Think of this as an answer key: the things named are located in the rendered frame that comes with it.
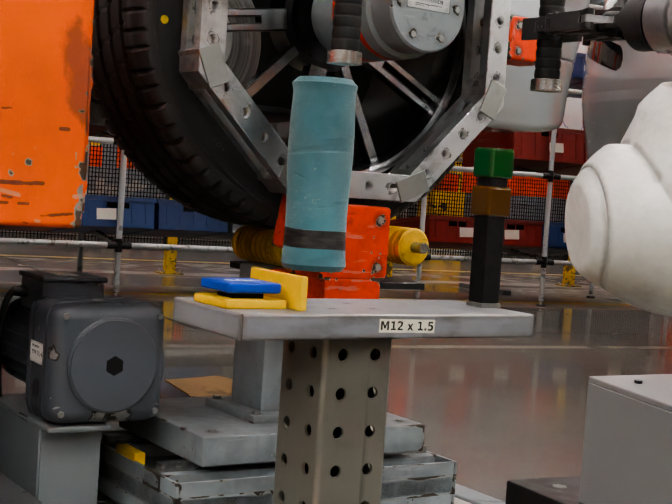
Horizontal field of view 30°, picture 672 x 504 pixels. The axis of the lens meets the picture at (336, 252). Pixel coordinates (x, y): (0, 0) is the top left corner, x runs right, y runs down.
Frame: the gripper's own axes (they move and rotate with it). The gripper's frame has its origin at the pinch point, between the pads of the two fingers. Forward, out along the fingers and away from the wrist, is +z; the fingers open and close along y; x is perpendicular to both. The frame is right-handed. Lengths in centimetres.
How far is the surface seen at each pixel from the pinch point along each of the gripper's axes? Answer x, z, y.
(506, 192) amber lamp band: -23.0, -6.8, -11.8
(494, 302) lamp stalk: -37.6, -6.4, -11.9
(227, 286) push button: -36, -8, -53
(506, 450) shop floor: -84, 89, 78
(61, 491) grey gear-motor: -71, 38, -53
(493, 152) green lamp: -18.0, -6.6, -14.4
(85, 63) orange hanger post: -11, 17, -61
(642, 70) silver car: 23, 186, 214
